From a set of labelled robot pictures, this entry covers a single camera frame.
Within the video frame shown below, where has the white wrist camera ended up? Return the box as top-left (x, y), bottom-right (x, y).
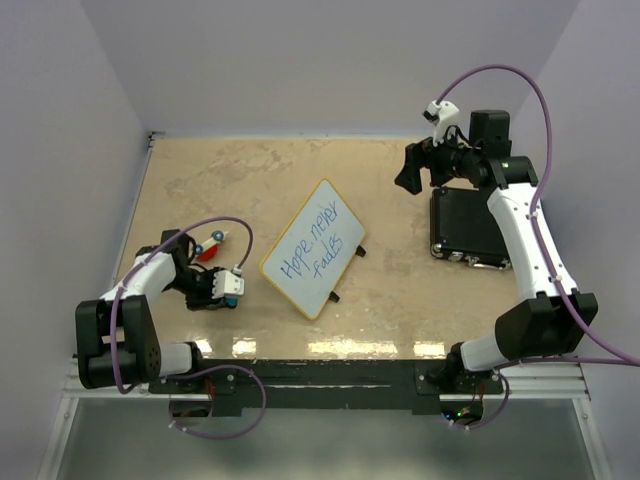
top-left (423, 101), bottom-right (459, 146)
top-left (211, 270), bottom-right (245, 299)

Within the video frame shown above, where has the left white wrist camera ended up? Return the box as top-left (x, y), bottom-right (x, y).
top-left (211, 270), bottom-right (245, 299)

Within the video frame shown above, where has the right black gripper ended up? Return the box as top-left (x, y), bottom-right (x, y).
top-left (396, 123), bottom-right (481, 195)

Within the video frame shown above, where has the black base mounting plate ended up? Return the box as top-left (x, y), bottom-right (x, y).
top-left (149, 359), bottom-right (503, 417)

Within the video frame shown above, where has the black hard case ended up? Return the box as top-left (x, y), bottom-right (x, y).
top-left (429, 187), bottom-right (511, 271)

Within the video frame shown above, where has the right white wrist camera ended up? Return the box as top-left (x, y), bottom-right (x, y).
top-left (423, 101), bottom-right (459, 146)

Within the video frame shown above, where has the red white toy car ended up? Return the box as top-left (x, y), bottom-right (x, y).
top-left (194, 230), bottom-right (228, 262)

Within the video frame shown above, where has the yellow framed whiteboard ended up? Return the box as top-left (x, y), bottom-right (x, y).
top-left (259, 178), bottom-right (366, 320)

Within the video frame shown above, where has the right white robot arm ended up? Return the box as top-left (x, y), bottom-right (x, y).
top-left (394, 101), bottom-right (598, 393)

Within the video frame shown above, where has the blue whiteboard eraser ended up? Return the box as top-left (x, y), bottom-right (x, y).
top-left (222, 296), bottom-right (238, 309)

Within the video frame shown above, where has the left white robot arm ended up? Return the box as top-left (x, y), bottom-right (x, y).
top-left (75, 230), bottom-right (235, 392)

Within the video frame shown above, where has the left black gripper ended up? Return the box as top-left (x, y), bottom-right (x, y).
top-left (167, 266), bottom-right (228, 310)

